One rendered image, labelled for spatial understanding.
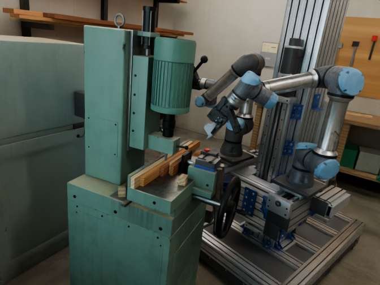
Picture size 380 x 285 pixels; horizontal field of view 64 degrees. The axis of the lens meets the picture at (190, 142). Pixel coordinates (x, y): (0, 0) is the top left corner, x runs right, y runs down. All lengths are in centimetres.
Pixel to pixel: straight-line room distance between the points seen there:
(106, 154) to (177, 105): 44
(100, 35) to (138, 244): 93
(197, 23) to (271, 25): 117
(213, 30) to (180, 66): 366
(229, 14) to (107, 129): 364
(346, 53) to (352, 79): 284
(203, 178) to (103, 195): 46
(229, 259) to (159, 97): 118
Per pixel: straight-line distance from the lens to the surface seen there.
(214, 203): 141
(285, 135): 189
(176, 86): 128
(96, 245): 163
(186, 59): 127
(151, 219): 134
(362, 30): 435
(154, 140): 141
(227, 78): 194
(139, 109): 138
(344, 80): 149
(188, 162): 145
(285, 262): 218
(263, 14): 463
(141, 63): 135
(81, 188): 153
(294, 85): 154
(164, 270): 146
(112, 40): 138
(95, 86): 146
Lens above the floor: 151
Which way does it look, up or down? 19 degrees down
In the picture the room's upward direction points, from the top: 6 degrees clockwise
